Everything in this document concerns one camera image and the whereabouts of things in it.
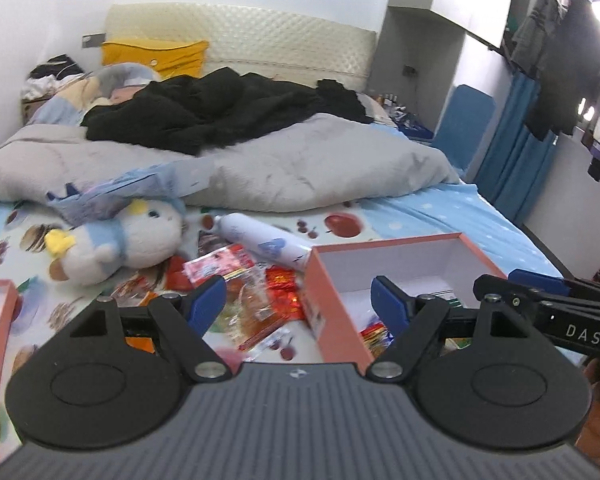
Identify cream quilted headboard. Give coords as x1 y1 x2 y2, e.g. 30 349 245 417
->
104 4 378 93

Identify black clothing heap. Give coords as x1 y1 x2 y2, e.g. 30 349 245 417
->
80 69 331 156

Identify red foil snack packets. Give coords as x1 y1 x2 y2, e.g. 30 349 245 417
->
264 266 307 319

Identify white and blue plush toy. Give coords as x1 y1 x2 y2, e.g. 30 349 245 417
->
47 199 187 287

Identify pink cardboard box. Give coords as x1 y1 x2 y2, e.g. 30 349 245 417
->
305 232 512 367

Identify black hanging garment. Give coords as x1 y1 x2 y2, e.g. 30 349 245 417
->
525 0 600 142

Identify red yellow snack packet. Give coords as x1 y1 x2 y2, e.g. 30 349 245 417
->
360 322 394 349

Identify grey hanging garment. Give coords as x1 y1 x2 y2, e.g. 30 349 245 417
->
510 0 565 80

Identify pile of clothes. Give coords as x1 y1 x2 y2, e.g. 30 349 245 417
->
22 55 88 102

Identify orange snack packet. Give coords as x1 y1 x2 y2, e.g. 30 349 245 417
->
124 336 157 354

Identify white spray bottle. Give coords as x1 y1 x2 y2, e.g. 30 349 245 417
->
219 212 315 273

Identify yellow pillow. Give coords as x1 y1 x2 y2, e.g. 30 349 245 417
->
101 40 211 80

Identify small black garment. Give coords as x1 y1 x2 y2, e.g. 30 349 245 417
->
316 79 376 124

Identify fruit print bedsheet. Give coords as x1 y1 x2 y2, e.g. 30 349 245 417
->
0 182 563 361

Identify blue curtain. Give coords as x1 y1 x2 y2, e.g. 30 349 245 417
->
472 72 557 228

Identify green label snack packet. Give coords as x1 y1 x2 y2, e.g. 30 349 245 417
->
430 290 476 352

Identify patterned pastel blanket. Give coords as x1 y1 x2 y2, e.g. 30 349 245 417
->
22 62 161 127

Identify light blue plastic bag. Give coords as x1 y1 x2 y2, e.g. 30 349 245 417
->
46 162 201 222

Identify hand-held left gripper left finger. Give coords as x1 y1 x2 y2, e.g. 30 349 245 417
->
67 275 233 381

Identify group of small bottles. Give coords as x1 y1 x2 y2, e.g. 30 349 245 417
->
375 92 407 112

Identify grey duvet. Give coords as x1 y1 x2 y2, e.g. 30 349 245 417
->
0 112 461 213

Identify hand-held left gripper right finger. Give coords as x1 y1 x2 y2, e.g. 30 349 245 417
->
365 275 536 381

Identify blue chair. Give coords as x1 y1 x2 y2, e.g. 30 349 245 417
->
432 84 497 173

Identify red label clear snack packet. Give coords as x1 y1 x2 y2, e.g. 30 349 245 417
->
185 244 283 348

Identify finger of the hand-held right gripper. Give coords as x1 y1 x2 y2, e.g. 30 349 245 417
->
472 274 600 311
508 268 600 302

